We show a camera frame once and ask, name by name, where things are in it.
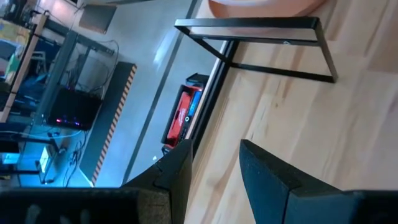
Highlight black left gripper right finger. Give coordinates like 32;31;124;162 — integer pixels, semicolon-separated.
238;139;356;224

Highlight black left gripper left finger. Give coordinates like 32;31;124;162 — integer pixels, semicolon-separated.
120;139;194;224

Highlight terracotta plate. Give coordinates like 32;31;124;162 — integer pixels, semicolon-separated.
207;0;328;19

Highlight peach plate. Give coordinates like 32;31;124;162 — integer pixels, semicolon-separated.
214;0;276;7

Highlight red black power station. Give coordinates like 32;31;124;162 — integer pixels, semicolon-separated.
160;73;210;153

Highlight black mat hazard-striped edge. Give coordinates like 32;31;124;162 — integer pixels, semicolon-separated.
79;61;137;187

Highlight black computer tower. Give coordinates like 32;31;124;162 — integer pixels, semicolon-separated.
46;86;103;131

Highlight grey metal stand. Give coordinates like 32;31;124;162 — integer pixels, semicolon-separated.
32;29;80;125

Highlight brown perforated panel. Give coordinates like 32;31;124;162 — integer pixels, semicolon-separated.
78;3;118;34

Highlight wooden edged workbench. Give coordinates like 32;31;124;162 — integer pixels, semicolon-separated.
0;12;50;124

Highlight tangled black floor cables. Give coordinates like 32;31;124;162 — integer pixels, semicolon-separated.
62;130;91;187

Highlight wooden shelf black frame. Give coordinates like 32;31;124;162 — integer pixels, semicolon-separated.
174;16;340;84

